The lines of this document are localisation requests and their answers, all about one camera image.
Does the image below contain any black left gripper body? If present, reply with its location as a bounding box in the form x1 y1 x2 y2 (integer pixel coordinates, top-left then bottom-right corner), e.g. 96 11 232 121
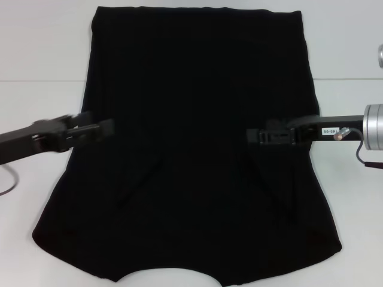
0 115 72 166

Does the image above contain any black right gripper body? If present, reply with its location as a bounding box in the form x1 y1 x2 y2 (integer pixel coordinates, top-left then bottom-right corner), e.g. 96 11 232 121
287 114 365 148

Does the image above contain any black t-shirt with FREE print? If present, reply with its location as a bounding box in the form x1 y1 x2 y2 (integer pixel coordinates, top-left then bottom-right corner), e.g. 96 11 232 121
31 5 343 267

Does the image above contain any right arm cable with connector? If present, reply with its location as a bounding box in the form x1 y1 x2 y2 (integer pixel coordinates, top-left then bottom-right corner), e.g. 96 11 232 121
333 127 383 170

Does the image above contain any arm cable with connector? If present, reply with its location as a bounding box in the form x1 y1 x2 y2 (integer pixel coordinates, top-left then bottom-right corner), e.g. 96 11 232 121
0 163 20 197
333 127 383 170

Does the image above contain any left arm cable with connector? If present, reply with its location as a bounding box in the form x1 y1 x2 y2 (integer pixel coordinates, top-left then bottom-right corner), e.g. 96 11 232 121
0 163 20 197

